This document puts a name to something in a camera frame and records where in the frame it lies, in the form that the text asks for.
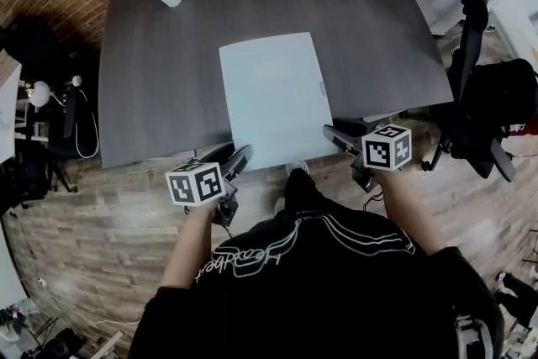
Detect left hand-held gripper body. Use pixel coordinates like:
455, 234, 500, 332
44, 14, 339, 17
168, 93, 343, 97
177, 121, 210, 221
165, 161, 240, 227

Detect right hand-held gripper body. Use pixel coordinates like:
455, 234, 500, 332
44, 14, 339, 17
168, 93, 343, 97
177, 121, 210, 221
351, 124, 412, 193

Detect white box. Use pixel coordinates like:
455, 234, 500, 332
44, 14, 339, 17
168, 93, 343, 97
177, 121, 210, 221
218, 32, 340, 172

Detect person's left forearm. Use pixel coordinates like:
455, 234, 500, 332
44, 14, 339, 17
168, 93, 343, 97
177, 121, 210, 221
161, 203, 219, 291

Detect person's right forearm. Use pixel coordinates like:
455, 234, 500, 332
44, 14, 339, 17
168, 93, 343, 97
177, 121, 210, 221
372, 170, 449, 257

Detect person's black trousers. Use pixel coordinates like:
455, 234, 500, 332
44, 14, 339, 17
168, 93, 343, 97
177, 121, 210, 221
283, 168, 333, 219

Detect black backpack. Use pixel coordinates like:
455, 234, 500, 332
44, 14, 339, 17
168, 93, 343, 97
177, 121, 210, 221
460, 58, 538, 140

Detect black office chair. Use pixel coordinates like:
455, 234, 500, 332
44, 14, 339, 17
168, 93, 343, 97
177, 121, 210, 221
422, 0, 538, 184
0, 14, 102, 198

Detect person's black printed shirt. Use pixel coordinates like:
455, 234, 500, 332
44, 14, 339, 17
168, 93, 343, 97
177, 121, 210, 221
128, 210, 505, 359

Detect white round lamp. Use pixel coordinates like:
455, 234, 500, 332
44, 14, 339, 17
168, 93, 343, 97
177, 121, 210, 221
31, 80, 52, 108

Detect white board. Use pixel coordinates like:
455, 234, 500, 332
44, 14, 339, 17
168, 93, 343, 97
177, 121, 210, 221
0, 62, 23, 163

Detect grey belt-worn device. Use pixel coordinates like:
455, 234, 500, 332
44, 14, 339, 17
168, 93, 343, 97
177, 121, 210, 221
453, 313, 493, 359

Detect white cable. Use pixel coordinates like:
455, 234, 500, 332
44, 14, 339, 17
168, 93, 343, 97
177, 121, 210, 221
75, 87, 101, 160

